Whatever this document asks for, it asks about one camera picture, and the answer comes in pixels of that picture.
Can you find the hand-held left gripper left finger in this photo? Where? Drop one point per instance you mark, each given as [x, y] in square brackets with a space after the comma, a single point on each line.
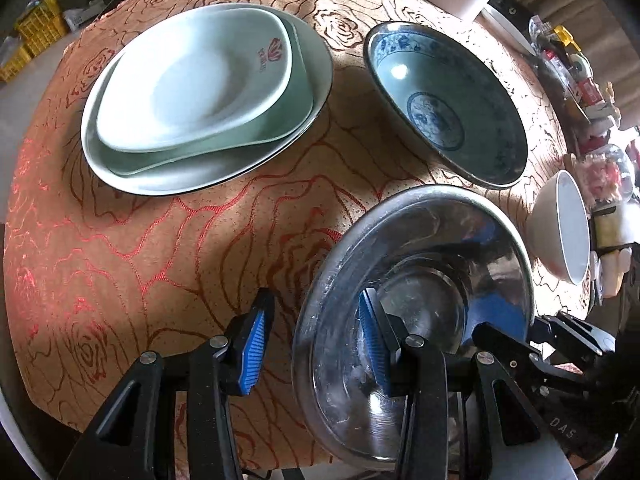
[252, 355]

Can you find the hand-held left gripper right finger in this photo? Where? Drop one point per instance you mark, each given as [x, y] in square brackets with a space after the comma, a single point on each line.
[375, 345]

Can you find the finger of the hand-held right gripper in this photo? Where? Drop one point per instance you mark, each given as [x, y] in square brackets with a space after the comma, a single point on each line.
[502, 342]
[575, 335]

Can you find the large steel bowl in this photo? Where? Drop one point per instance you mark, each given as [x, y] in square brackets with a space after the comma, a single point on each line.
[340, 335]

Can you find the white bowl with pink flowers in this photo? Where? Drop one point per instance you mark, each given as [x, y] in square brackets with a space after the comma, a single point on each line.
[570, 230]

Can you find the green square plate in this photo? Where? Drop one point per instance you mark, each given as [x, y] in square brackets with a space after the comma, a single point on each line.
[280, 122]

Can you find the blue patterned ceramic bowl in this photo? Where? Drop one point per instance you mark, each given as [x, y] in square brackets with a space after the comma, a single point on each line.
[440, 110]

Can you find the small white dish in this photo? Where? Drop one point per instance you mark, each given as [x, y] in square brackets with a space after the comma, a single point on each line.
[190, 90]

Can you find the cream plastic container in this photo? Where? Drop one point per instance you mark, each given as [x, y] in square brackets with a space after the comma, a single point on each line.
[615, 230]

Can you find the rose patterned tablecloth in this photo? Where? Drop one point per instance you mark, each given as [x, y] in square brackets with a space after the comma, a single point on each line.
[175, 270]

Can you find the glass dome with flowers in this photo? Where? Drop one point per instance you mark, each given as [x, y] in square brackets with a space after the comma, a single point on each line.
[605, 175]

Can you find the white tape dispenser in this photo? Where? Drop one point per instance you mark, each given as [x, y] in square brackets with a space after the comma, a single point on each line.
[579, 65]

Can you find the yellow toy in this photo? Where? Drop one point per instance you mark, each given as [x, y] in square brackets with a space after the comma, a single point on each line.
[565, 40]

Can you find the clutter of bottles and boxes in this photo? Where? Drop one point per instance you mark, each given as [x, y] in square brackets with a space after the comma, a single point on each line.
[590, 20]

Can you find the plain white plate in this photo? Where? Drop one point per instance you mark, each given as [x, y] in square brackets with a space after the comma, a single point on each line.
[505, 25]

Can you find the yellow plastic crate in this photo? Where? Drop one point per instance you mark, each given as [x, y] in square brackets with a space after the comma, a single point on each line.
[12, 62]
[42, 27]

